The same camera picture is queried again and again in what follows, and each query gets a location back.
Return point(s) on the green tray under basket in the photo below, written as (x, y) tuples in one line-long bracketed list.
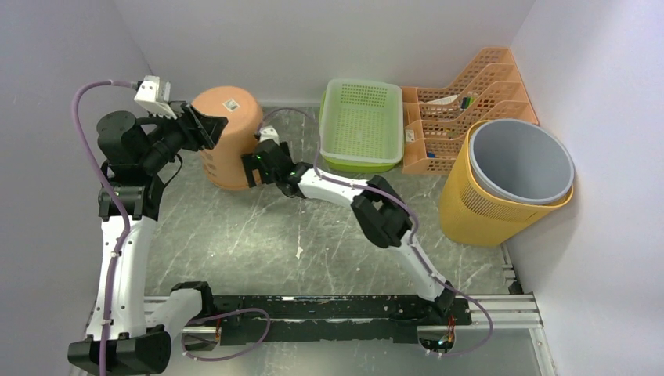
[(358, 167)]

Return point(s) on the peach plastic file organizer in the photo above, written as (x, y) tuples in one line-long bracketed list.
[(436, 120)]

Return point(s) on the black base bar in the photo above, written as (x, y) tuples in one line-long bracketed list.
[(397, 318)]

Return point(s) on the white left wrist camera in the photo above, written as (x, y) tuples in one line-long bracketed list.
[(153, 95)]

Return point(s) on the aluminium rail frame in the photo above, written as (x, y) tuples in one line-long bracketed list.
[(518, 311)]

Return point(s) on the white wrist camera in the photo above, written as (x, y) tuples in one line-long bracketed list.
[(153, 95), (268, 133)]

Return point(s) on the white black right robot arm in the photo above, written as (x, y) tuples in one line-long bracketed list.
[(385, 220)]

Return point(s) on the large orange plastic bucket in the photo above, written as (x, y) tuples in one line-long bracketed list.
[(222, 165)]

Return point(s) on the grey plastic bin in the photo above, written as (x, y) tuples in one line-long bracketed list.
[(521, 162)]

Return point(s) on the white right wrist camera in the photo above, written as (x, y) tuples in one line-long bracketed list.
[(268, 133)]

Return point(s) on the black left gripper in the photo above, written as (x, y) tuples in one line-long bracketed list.
[(200, 131)]

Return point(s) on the white perforated basket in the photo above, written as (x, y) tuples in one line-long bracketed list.
[(357, 92)]

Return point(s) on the yellow slatted waste basket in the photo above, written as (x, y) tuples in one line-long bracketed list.
[(470, 215)]

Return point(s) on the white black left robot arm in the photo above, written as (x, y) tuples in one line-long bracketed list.
[(122, 338)]

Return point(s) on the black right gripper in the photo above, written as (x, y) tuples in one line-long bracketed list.
[(251, 164)]

